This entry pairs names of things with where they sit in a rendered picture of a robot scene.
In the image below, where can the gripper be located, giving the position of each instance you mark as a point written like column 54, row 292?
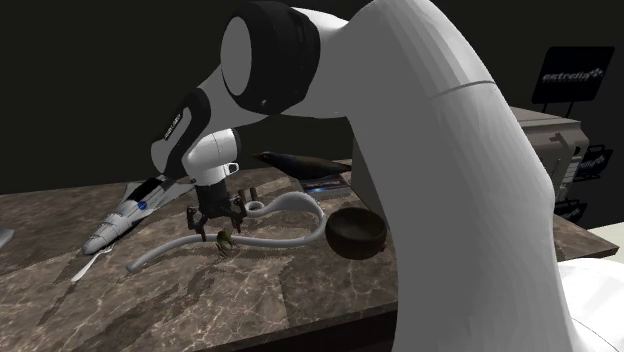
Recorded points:
column 212, row 200

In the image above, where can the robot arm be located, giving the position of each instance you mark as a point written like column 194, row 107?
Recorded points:
column 438, row 195

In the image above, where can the small green frog figure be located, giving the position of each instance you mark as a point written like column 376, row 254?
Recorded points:
column 224, row 240

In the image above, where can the grey curved tube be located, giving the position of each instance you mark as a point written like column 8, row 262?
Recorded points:
column 292, row 242

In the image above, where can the white toy space shuttle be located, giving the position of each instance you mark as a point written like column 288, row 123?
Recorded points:
column 117, row 222

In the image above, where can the dark flat box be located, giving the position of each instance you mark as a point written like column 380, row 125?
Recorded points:
column 324, row 187

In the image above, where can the silver fork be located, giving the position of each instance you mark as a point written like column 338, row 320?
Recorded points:
column 90, row 263

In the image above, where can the dark brown bowl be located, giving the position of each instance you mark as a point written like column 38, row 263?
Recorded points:
column 356, row 234

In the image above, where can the grey flat object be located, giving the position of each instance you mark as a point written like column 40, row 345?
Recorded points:
column 5, row 238

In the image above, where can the grey cabinet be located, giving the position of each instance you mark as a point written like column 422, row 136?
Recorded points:
column 541, row 136

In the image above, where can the black display rack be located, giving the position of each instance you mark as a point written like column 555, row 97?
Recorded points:
column 570, row 73

